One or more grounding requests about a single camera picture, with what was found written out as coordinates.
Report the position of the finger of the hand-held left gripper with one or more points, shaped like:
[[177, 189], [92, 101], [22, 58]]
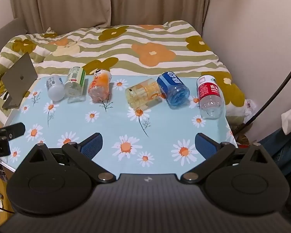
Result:
[[14, 129]]

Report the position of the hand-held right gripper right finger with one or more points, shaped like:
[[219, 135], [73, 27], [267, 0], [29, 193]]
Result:
[[205, 146]]

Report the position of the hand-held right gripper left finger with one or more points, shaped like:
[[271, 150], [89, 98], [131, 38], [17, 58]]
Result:
[[92, 146]]

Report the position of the daisy print blue tablecloth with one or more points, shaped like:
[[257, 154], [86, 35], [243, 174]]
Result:
[[116, 126]]

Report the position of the grey laptop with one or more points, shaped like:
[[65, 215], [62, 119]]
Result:
[[19, 80]]

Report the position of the clear bottle red label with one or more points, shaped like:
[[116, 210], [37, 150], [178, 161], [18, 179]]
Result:
[[209, 94]]

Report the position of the frosted white plastic bottle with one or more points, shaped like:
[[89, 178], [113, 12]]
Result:
[[55, 89]]

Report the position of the white plastic bag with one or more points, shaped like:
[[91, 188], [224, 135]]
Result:
[[251, 108]]

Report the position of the clear bottle orange label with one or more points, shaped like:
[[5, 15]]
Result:
[[100, 85]]

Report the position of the clear bottle green label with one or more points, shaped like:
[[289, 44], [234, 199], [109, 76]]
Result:
[[74, 83]]

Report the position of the blue plastic bottle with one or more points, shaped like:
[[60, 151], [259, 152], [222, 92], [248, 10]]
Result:
[[175, 88]]

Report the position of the clear bottle yellow label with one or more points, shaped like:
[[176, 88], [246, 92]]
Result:
[[143, 93]]

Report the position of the blue denim cloth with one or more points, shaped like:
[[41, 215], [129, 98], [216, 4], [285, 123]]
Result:
[[283, 148]]

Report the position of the grey upholstered headboard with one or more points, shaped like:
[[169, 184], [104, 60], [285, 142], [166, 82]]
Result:
[[3, 36]]

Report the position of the striped flower print blanket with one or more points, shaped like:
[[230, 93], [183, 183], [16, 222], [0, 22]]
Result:
[[145, 46]]

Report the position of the beige curtain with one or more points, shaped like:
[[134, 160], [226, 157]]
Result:
[[106, 2]]

